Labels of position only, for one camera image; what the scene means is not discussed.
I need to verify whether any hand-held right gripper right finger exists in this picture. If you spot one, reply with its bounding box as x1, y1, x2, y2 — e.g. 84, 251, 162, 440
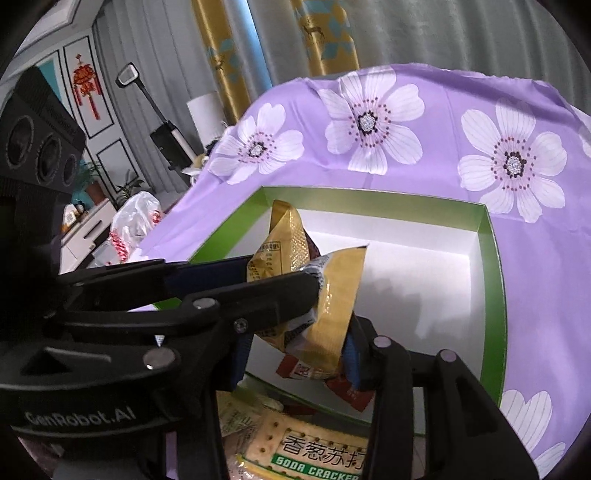
344, 316, 539, 480

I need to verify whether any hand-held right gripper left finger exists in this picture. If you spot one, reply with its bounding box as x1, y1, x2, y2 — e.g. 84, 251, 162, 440
139, 330, 254, 480

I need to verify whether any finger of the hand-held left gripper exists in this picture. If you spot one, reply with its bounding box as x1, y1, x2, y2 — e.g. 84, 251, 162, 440
59, 255, 251, 302
9, 270, 322, 394

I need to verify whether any red snack packet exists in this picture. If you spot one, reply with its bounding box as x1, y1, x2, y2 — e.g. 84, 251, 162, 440
276, 353, 377, 413

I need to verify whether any gold silver snack packet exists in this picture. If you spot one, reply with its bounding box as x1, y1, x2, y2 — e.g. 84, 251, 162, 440
256, 246, 369, 380

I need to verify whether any tan cracker packet green label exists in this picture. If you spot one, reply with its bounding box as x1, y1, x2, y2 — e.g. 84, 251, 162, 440
235, 408, 372, 480

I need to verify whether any green cardboard box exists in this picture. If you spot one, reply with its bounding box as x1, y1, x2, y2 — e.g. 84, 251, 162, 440
152, 185, 508, 437

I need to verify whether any pale yellow green snack packet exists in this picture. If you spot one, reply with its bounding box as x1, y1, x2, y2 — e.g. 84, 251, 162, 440
216, 390, 264, 439

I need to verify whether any potted plant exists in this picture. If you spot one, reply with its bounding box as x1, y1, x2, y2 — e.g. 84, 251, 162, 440
115, 170, 145, 204
76, 161, 108, 206

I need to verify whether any white low cabinet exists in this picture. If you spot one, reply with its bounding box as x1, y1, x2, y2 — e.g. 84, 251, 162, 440
59, 203, 118, 275

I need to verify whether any white red plastic bag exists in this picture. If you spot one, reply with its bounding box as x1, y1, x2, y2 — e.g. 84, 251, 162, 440
110, 191, 163, 265

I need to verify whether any black stick vacuum cleaner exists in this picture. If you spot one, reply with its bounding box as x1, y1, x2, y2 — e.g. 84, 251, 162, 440
115, 64, 197, 188

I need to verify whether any white lamp shade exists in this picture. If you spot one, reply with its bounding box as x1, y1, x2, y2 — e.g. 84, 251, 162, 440
187, 91, 228, 147

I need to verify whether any purple floral bedsheet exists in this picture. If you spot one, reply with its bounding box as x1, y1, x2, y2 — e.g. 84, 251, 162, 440
139, 64, 591, 478

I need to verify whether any yellow patterned curtain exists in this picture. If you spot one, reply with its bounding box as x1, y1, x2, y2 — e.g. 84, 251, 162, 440
290, 0, 361, 78
191, 0, 254, 126

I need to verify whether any grey curtain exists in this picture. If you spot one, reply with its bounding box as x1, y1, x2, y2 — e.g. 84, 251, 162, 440
92, 0, 589, 197

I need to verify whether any red knot wall ornament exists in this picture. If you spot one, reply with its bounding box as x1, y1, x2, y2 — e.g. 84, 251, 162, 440
71, 54, 103, 121

